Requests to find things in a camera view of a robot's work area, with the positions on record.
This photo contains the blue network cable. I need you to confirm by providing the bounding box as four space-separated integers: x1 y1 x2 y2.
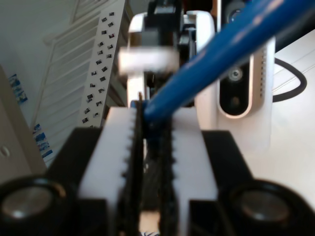
130 0 315 148

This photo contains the blue photo strip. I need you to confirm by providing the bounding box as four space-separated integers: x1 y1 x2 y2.
8 73 28 105

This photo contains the white photo-covered panel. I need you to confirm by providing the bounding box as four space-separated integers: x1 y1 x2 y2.
78 0 126 128

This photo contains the black camera cable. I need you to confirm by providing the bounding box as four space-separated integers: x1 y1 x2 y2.
272 57 308 104

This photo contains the gripper camera bar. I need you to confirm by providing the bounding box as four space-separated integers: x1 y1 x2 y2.
195 0 277 153

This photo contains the white slatted railing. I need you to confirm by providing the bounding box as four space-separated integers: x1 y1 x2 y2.
31 0 124 128

